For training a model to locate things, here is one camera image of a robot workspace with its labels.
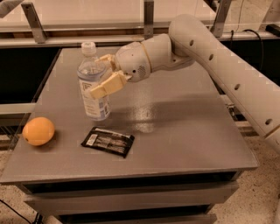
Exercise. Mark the right metal rail bracket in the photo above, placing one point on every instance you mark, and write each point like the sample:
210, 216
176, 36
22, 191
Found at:
221, 15

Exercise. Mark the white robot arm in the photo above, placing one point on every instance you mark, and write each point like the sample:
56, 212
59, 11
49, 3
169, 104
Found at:
256, 96

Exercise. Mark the middle metal rail bracket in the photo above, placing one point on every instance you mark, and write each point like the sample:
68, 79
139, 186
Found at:
148, 18

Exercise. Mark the black rxbar chocolate wrapper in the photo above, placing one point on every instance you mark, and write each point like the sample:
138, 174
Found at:
108, 141

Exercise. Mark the grey drawer cabinet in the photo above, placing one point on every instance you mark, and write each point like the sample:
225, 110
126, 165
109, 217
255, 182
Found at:
172, 198

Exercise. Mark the left metal rail bracket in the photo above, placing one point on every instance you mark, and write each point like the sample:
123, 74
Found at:
33, 21

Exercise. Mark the clear plastic water bottle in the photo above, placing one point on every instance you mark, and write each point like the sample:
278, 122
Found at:
90, 72

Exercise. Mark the orange fruit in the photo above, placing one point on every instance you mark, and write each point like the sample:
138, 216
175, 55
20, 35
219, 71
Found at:
38, 131

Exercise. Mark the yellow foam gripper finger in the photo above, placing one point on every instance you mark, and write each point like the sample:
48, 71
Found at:
106, 62
107, 83

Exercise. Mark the metal rail bracket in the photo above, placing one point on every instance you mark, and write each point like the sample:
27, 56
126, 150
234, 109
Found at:
221, 15
33, 21
148, 18

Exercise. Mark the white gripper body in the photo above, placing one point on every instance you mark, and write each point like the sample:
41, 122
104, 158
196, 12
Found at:
131, 60

